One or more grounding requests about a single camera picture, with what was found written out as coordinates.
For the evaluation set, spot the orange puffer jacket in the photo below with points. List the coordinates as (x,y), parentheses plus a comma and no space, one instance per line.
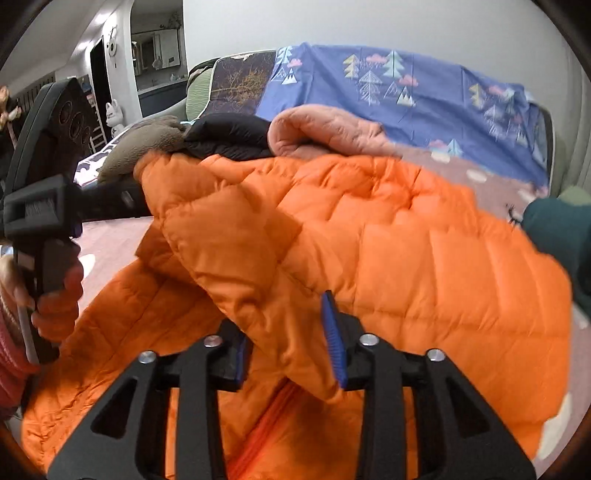
(369,240)

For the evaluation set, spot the white wall clock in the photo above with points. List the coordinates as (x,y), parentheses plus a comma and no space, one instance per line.
(111,47)

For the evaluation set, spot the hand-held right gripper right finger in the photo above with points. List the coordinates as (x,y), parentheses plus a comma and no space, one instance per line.
(336,341)

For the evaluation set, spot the blue tree-print sheet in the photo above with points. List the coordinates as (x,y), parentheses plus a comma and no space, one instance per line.
(415,97)

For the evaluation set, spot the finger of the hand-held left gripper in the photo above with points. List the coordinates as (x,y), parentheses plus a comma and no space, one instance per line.
(108,201)

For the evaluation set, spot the black garment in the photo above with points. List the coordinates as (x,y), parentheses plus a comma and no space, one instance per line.
(226,136)

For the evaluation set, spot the dark tree-print cushion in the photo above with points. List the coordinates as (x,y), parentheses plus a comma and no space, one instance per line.
(240,83)

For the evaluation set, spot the dark green garment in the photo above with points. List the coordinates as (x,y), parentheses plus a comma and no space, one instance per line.
(558,240)

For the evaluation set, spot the person's left hand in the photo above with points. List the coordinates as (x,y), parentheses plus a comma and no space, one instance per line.
(57,309)

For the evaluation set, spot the taupe fleece garment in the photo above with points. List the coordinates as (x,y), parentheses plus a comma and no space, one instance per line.
(138,141)

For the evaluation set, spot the white cat figurine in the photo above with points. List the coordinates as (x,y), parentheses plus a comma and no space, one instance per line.
(113,120)

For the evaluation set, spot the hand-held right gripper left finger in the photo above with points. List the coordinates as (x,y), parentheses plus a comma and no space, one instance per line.
(241,364)

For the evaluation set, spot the dark blue cabinet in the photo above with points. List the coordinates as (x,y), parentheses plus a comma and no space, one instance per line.
(161,99)

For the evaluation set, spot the black and white patterned blanket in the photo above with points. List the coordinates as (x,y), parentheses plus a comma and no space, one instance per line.
(92,166)

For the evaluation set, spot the person's left forearm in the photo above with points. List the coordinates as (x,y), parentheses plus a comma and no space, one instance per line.
(11,360)

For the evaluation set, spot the peach fleece garment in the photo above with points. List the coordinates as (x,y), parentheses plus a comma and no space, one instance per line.
(323,131)

